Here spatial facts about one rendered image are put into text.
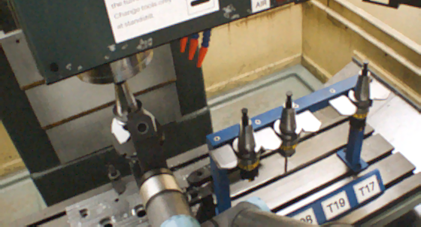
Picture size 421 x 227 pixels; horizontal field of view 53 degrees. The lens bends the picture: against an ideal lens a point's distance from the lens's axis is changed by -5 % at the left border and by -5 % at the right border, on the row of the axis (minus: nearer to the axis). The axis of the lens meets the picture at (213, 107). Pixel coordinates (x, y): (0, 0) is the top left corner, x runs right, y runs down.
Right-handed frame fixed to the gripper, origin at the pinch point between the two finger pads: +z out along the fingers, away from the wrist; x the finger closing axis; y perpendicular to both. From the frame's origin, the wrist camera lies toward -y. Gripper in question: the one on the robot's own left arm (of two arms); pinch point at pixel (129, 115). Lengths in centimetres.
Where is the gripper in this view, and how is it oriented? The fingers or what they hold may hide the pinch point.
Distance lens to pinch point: 96.5
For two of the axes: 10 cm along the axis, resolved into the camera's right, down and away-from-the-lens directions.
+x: 9.2, -3.2, 2.3
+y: 1.0, 7.5, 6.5
